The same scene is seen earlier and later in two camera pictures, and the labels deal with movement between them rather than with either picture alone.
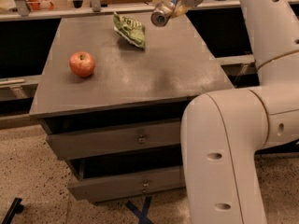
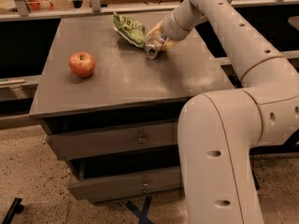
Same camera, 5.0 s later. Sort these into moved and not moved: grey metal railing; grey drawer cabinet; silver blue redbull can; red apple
Moved: silver blue redbull can
Not moved: red apple; grey metal railing; grey drawer cabinet
